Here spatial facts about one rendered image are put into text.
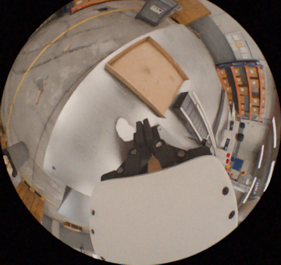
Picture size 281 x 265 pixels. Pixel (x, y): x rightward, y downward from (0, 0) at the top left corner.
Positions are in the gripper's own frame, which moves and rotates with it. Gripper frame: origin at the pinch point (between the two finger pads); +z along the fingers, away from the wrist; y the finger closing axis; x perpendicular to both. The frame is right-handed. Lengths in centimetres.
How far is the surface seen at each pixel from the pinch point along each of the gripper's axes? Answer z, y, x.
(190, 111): 25.8, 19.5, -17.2
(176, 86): 33.3, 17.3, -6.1
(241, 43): 163, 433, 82
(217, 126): 38, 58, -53
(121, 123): 16.8, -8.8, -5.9
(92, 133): 14.4, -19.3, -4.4
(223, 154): 11, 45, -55
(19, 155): -5, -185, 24
